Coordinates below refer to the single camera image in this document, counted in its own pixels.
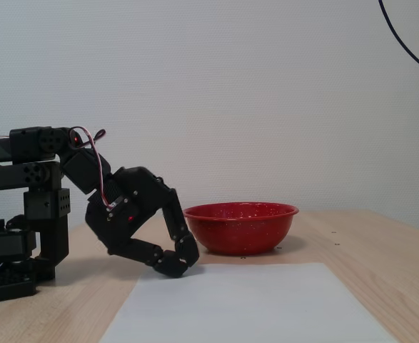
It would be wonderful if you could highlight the dark wall cable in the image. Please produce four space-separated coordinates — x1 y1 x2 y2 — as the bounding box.
378 0 419 77

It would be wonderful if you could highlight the red speckled bowl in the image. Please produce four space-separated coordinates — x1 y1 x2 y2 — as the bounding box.
182 202 300 257

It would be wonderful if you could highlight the white paper sheet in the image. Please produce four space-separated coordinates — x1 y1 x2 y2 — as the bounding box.
100 262 399 343

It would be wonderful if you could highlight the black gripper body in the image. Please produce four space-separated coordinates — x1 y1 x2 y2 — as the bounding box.
84 166 177 258

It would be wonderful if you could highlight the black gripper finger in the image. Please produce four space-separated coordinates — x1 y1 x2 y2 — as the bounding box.
108 236 191 278
161 187 201 268

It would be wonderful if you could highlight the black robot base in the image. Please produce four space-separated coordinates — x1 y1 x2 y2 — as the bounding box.
0 214 39 306

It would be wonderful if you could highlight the red white servo cable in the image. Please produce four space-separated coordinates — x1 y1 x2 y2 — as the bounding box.
68 126 119 209

